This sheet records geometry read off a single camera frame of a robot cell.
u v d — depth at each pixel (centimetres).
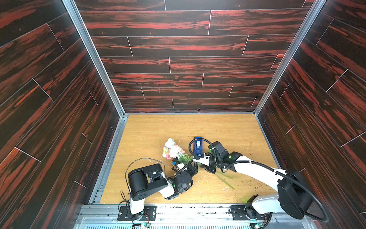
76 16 69
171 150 75
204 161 73
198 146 94
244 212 67
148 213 73
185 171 75
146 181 50
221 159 65
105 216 73
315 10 67
